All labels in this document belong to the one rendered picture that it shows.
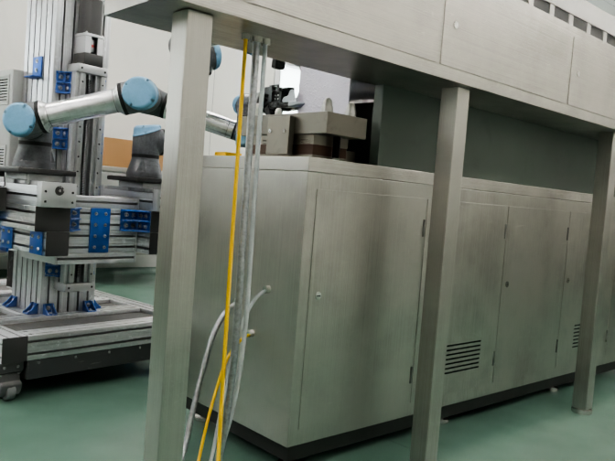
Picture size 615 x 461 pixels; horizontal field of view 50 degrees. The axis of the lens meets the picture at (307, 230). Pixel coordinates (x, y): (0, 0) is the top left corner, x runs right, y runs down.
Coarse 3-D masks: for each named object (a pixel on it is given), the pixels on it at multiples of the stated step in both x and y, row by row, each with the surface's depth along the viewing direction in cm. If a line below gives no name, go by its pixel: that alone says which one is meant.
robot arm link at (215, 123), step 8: (160, 104) 245; (160, 112) 246; (208, 112) 249; (208, 120) 248; (216, 120) 249; (224, 120) 249; (232, 120) 251; (208, 128) 250; (216, 128) 249; (224, 128) 249; (232, 128) 249; (224, 136) 252; (232, 136) 250
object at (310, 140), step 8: (264, 136) 202; (296, 136) 192; (304, 136) 189; (312, 136) 187; (320, 136) 188; (328, 136) 190; (264, 144) 202; (296, 144) 192; (304, 144) 189; (312, 144) 187; (320, 144) 188; (328, 144) 190; (344, 144) 195; (264, 152) 203; (296, 152) 192; (304, 152) 189; (312, 152) 187; (320, 152) 189; (328, 152) 191; (344, 152) 195; (344, 160) 195
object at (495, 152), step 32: (384, 96) 195; (416, 96) 205; (384, 128) 196; (416, 128) 206; (480, 128) 230; (512, 128) 244; (544, 128) 259; (384, 160) 198; (416, 160) 208; (480, 160) 232; (512, 160) 246; (544, 160) 261; (576, 160) 279
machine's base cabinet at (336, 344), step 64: (320, 192) 181; (384, 192) 199; (256, 256) 193; (320, 256) 183; (384, 256) 201; (512, 256) 251; (576, 256) 286; (192, 320) 217; (256, 320) 192; (320, 320) 185; (384, 320) 204; (512, 320) 255; (576, 320) 292; (192, 384) 216; (256, 384) 191; (320, 384) 187; (384, 384) 207; (448, 384) 230; (512, 384) 260; (320, 448) 196
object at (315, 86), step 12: (300, 72) 219; (312, 72) 215; (324, 72) 211; (300, 84) 219; (312, 84) 215; (324, 84) 210; (336, 84) 207; (348, 84) 203; (300, 96) 219; (312, 96) 215; (324, 96) 210; (336, 96) 206; (348, 96) 203; (300, 108) 219; (312, 108) 214; (336, 108) 206
